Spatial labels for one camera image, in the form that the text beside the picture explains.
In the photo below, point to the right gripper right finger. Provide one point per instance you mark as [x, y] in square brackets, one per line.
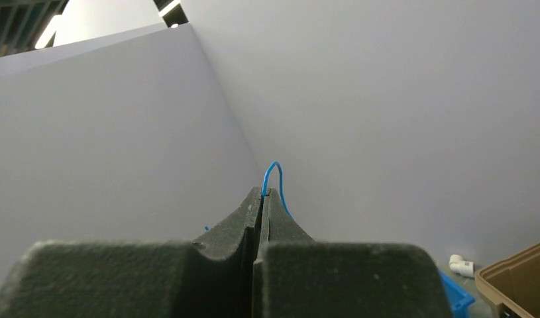
[297, 276]

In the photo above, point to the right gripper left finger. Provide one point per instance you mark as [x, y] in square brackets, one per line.
[210, 276]

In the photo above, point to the white plastic fitting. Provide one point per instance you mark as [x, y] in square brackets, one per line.
[460, 266]

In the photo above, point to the blue plastic bin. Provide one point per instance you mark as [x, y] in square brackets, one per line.
[459, 299]

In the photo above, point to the tan plastic toolbox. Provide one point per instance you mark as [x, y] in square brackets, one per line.
[511, 287]

